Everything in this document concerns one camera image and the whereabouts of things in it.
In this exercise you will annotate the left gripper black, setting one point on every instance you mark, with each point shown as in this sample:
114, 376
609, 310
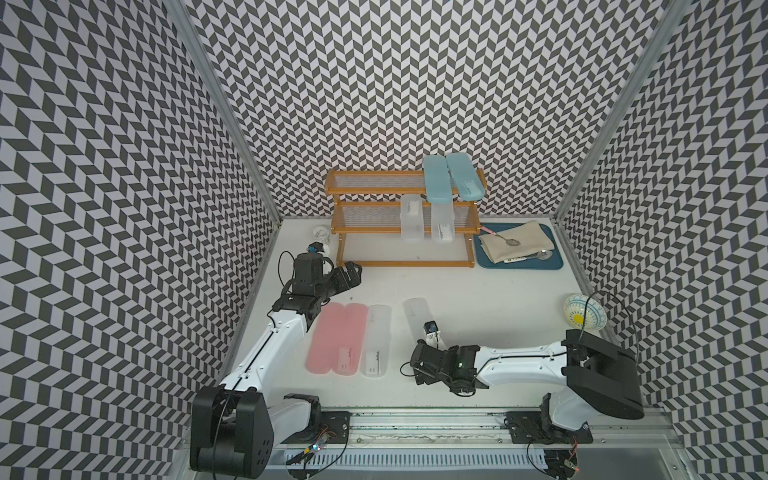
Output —
354, 277

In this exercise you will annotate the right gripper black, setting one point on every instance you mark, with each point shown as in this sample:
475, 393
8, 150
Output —
426, 379

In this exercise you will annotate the clear pencil case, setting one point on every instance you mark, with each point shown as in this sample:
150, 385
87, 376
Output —
442, 223
376, 346
417, 314
411, 218

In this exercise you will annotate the pink pencil case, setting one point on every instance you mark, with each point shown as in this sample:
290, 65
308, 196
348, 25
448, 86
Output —
350, 328
323, 348

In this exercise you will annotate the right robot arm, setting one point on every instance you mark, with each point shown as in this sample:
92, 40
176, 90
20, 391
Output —
586, 374

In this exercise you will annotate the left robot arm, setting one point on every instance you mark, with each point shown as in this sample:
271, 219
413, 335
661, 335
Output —
234, 429

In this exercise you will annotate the wooden three-tier shelf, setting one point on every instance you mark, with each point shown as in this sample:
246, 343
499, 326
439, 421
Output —
368, 202

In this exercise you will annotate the clear plastic cup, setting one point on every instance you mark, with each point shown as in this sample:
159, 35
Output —
321, 234

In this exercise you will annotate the dark teal tray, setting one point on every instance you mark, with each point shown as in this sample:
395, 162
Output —
556, 262

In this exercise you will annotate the yellow patterned bowl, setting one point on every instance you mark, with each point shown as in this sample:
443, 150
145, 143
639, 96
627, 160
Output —
584, 312

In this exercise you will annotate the metal spoon on tray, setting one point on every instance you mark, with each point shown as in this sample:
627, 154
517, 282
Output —
541, 255

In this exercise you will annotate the beige folded cloth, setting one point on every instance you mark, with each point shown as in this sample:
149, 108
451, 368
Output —
531, 236

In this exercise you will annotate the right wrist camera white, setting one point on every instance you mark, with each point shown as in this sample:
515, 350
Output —
432, 335

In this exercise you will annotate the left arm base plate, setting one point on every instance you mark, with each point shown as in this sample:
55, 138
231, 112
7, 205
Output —
333, 426

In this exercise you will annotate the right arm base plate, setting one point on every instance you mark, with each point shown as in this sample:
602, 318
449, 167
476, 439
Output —
526, 427

